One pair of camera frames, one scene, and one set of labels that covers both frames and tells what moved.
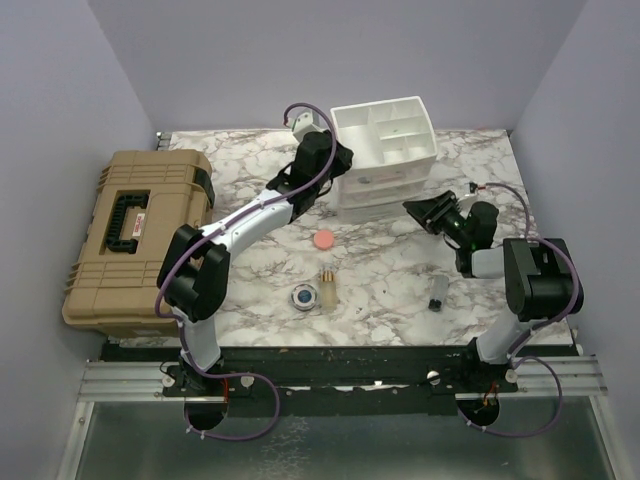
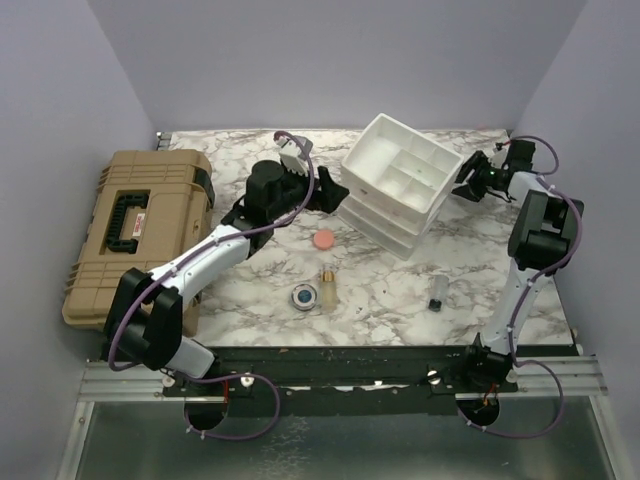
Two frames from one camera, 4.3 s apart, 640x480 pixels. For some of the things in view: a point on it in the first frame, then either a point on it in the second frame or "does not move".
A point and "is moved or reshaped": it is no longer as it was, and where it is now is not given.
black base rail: x=355 y=381 does not move
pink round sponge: x=324 y=239 does not move
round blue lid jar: x=304 y=297 does not move
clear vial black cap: x=438 y=287 does not move
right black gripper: x=431 y=212 to x=477 y=159
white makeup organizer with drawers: x=393 y=145 is moved or reshaped
